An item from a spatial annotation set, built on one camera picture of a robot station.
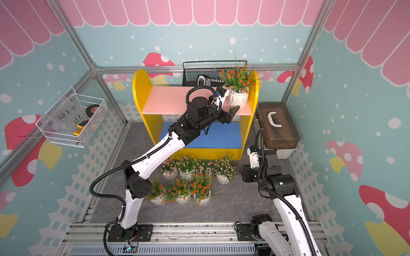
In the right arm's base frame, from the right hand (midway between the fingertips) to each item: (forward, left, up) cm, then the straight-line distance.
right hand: (244, 168), depth 72 cm
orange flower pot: (-9, +41, -8) cm, 42 cm away
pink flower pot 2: (+5, +18, -6) cm, 20 cm away
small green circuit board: (-28, +52, -21) cm, 63 cm away
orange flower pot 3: (-6, +20, -5) cm, 22 cm away
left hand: (+20, +6, +21) cm, 30 cm away
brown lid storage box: (+24, -25, -3) cm, 35 cm away
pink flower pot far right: (+4, +9, -6) cm, 11 cm away
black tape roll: (+27, +75, +14) cm, 81 cm away
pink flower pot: (+6, +28, -6) cm, 29 cm away
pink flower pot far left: (+5, +37, -9) cm, 38 cm away
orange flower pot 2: (-6, +29, -7) cm, 30 cm away
